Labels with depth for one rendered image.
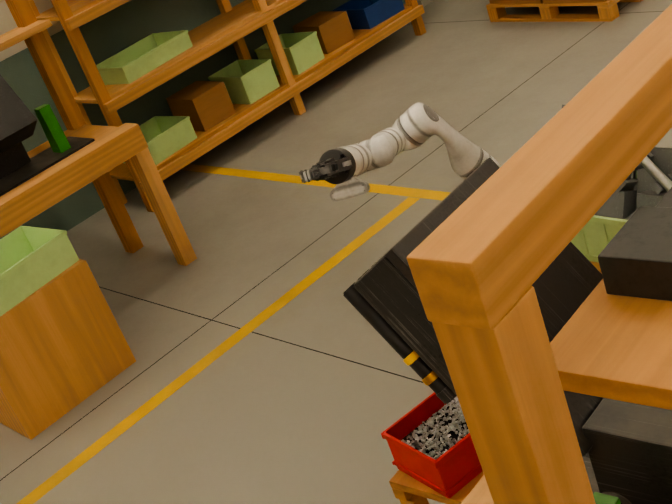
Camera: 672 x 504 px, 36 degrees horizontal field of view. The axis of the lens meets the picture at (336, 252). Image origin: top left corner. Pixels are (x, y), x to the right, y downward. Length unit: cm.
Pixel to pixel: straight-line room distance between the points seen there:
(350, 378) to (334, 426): 32
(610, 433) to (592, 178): 73
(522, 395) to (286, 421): 334
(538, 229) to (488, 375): 18
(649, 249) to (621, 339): 16
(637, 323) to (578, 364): 12
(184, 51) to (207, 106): 43
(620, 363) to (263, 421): 313
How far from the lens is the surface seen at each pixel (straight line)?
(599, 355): 162
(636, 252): 170
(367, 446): 420
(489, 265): 114
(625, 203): 340
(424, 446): 263
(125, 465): 475
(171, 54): 738
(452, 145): 270
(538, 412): 126
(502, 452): 130
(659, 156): 337
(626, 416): 198
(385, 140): 238
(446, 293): 116
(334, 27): 834
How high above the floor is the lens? 247
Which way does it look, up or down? 26 degrees down
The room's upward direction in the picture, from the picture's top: 21 degrees counter-clockwise
